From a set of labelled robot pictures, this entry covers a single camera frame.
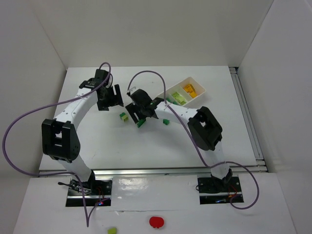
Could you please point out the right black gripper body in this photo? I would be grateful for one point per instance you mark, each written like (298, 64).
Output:
(136, 112)

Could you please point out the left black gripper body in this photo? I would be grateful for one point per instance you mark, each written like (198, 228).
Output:
(110, 98)

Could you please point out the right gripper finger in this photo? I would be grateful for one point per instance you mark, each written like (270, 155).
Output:
(131, 109)
(141, 117)

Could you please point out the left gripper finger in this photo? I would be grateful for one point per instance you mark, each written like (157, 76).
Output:
(102, 106)
(118, 96)

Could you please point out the dark green base brick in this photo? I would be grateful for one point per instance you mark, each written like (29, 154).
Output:
(141, 123)

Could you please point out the light green bottom brick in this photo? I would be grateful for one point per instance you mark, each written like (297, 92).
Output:
(125, 118)

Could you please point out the small dark green brick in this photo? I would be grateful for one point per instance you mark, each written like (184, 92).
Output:
(166, 121)

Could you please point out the yellow lego brick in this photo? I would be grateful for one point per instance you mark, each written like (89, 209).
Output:
(190, 90)

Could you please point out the light green base brick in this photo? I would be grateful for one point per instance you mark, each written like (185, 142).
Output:
(181, 101)

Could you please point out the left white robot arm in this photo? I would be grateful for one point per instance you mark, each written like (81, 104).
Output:
(59, 135)

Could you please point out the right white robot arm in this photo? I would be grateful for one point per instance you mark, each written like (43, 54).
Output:
(201, 125)

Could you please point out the white divided sorting tray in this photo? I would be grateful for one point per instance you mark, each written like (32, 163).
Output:
(191, 102)

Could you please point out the red round object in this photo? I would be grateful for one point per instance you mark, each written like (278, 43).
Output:
(156, 222)

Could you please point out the light green brick foreground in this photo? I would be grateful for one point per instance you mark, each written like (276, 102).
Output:
(112, 230)

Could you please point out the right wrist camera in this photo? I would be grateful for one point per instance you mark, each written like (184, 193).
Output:
(131, 91)

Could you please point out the aluminium rail front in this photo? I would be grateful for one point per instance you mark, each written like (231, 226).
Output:
(167, 171)

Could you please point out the aluminium rail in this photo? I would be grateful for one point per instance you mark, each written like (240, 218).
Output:
(167, 171)
(246, 114)

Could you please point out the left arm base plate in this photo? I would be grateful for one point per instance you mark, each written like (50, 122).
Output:
(101, 192)

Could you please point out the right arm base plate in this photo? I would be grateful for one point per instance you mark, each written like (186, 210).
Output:
(210, 193)

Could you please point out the aluminium rail right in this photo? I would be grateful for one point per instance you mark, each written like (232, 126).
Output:
(246, 114)

